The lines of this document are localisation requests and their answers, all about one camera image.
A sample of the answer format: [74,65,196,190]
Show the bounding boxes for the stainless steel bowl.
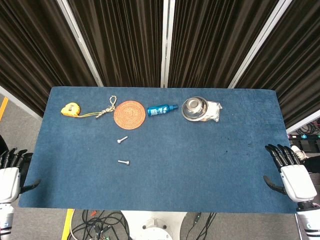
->
[181,96,209,122]

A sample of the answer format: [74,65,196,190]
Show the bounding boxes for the white sneaker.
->
[291,145,310,162]

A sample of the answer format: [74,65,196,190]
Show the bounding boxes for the left black-fingered robot hand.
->
[0,147,42,204]

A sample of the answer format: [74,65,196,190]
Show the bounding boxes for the right black-fingered robot hand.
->
[262,143,318,203]

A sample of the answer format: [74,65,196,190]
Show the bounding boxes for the clear plastic bag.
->
[203,100,223,123]

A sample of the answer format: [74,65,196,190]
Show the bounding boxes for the white aluminium frame post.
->
[159,0,176,88]
[227,0,294,89]
[56,0,105,88]

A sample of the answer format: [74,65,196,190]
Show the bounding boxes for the black power strip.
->
[287,133,320,140]

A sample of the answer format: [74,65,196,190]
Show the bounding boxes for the blue spray bottle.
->
[146,103,179,118]

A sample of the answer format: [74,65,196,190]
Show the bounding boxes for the knotted beige rope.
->
[95,95,118,120]

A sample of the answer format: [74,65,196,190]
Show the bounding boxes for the black floor cable bundle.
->
[70,209,131,240]

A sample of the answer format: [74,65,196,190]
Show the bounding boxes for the round woven orange coaster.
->
[113,100,147,130]

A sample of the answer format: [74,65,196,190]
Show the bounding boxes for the dark brown pleated curtain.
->
[166,0,279,89]
[67,0,166,88]
[234,0,320,130]
[0,0,99,118]

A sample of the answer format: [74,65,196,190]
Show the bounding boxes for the black cable with connector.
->
[184,212,218,240]

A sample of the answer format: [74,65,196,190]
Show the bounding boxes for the blue table cloth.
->
[17,86,298,215]

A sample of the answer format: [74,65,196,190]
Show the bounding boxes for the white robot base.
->
[119,211,188,240]

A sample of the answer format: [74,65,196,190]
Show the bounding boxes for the yellow floor tape strip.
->
[61,209,76,240]
[0,96,10,121]

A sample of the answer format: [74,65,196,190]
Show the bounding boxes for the black coiled cables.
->
[296,119,320,135]

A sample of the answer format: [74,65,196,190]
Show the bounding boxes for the yellow tape measure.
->
[60,102,100,118]

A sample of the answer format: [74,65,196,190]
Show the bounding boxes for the white aluminium frame rail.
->
[286,115,320,135]
[0,85,44,121]

